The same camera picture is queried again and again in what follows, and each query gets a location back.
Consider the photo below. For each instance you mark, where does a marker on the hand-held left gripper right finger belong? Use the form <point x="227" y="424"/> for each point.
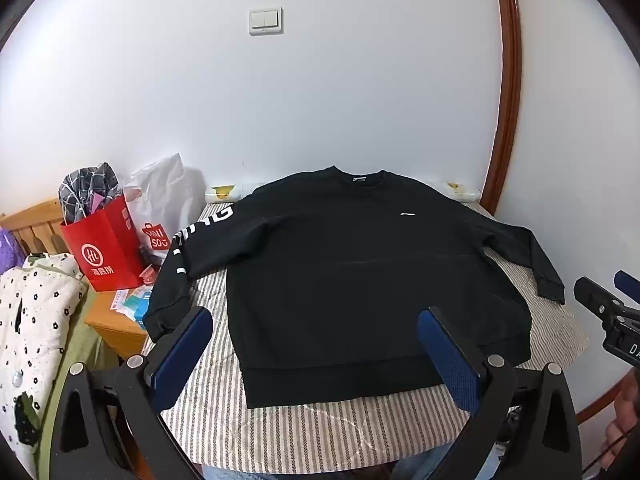
<point x="450" y="355"/>

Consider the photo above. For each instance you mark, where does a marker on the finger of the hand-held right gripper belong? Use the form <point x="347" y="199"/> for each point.
<point x="629" y="285"/>
<point x="597" y="297"/>

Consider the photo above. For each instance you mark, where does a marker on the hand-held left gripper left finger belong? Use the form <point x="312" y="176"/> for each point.
<point x="181" y="355"/>

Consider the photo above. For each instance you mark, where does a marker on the black sweatshirt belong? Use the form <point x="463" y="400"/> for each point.
<point x="350" y="280"/>

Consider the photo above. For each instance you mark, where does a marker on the person's right hand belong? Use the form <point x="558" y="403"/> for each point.
<point x="627" y="425"/>

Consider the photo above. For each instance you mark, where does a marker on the blue and white packets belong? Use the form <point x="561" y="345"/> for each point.
<point x="132" y="305"/>

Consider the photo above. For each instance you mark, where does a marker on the wooden nightstand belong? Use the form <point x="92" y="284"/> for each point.
<point x="112" y="327"/>

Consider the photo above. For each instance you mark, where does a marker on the small red plastic box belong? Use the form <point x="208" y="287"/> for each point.
<point x="149" y="275"/>

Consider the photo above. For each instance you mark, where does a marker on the green bed sheet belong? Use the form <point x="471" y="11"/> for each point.
<point x="75" y="345"/>

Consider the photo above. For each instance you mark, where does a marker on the red paper bag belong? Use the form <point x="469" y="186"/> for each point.
<point x="107" y="250"/>

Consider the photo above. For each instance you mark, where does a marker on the striped bed mattress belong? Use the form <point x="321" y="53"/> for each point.
<point x="310" y="435"/>

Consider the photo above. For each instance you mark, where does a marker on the white plastic bag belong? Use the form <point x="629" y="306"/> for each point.
<point x="157" y="195"/>

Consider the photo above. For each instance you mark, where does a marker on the grey plaid cloth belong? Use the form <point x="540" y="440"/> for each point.
<point x="87" y="190"/>

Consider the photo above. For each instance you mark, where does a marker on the wooden headboard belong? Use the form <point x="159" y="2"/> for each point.
<point x="35" y="222"/>

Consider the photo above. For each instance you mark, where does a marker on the purple cloth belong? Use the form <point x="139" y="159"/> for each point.
<point x="9" y="252"/>

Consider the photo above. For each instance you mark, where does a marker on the white duck-print wall strip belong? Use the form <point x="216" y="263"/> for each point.
<point x="222" y="192"/>

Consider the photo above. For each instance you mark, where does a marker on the brown wooden door frame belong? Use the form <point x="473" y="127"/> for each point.
<point x="511" y="75"/>

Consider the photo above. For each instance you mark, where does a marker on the white light switch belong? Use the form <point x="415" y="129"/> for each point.
<point x="265" y="21"/>

